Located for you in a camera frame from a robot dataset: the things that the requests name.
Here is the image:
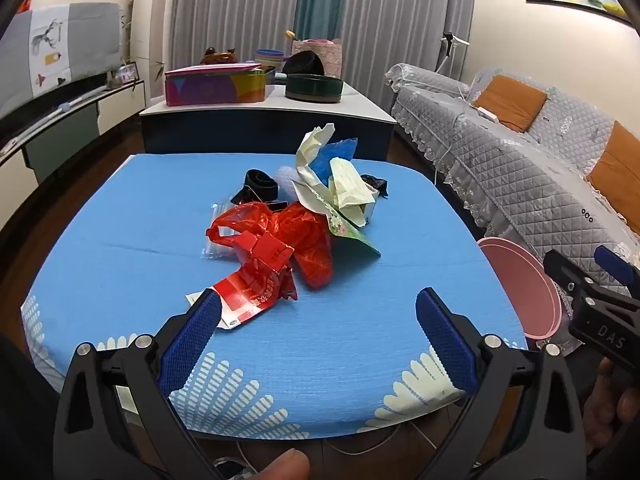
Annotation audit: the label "red white carton wrapper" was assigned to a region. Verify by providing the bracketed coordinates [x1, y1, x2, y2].
[205, 231, 297, 330]

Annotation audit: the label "black plastic bag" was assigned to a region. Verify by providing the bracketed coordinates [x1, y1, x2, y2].
[361, 174, 388, 197]

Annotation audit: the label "green floral wrapper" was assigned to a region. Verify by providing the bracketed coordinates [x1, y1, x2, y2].
[326, 209, 381, 257]

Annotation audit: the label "yellow tissue pack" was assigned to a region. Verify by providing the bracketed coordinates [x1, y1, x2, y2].
[330, 158, 374, 209]

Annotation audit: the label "red plastic bag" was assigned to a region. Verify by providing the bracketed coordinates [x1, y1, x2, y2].
[205, 202, 333, 289]

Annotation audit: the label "black elastic band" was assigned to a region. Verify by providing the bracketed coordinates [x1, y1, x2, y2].
[230, 169, 279, 205]

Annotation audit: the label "blue plastic bag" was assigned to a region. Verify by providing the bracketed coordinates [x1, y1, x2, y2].
[309, 138, 358, 186]

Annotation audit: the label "large white paper bag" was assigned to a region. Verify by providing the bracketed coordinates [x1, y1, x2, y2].
[294, 122, 380, 228]

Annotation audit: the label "person's right hand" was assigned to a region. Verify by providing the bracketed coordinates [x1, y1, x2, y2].
[582, 358, 639, 455]

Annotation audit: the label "person's left hand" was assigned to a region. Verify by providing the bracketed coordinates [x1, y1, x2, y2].
[253, 448, 310, 480]

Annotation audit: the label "pink plastic basin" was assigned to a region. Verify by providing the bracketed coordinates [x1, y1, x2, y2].
[478, 236, 563, 341]

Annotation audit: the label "near orange cushion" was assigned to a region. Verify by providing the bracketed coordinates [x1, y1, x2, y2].
[586, 122, 640, 234]

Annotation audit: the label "orange cushion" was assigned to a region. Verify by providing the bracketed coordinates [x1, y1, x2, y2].
[586, 122, 640, 234]
[473, 75, 548, 133]

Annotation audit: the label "grey quilted sofa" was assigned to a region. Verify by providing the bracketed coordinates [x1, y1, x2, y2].
[385, 63, 639, 294]

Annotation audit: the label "far orange cushion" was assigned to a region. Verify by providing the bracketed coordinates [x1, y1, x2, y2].
[473, 75, 548, 133]

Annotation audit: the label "white power strip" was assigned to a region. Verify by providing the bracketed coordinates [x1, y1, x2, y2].
[475, 106, 500, 124]

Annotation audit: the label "blue foam table mat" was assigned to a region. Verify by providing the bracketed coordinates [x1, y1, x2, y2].
[21, 154, 525, 440]

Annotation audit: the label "white floor lamp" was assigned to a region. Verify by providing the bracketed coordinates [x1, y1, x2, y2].
[436, 32, 470, 74]

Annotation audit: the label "tv cabinet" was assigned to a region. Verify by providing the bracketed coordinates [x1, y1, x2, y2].
[1, 80, 146, 224]

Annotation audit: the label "white top coffee table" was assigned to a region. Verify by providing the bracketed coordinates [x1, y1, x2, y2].
[140, 84, 396, 162]

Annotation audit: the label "grey curtain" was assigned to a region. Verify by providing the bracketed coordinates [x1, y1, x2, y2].
[165, 0, 474, 108]

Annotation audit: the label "dark green round tin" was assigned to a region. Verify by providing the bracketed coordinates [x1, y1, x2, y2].
[285, 74, 343, 104]

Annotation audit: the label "pink quilted basket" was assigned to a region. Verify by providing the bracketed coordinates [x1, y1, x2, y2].
[292, 38, 343, 78]

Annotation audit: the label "colourful storage box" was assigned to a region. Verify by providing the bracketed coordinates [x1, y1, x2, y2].
[165, 62, 276, 106]

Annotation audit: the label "grey covered television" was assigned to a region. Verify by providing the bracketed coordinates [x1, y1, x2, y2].
[0, 2, 122, 116]

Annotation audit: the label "stacked coloured bowls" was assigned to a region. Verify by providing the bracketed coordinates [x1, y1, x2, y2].
[254, 49, 284, 72]

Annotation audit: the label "white power cable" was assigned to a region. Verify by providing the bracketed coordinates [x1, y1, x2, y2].
[432, 109, 482, 187]

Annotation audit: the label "small photo frame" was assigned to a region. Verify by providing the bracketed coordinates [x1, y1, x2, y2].
[114, 62, 140, 84]

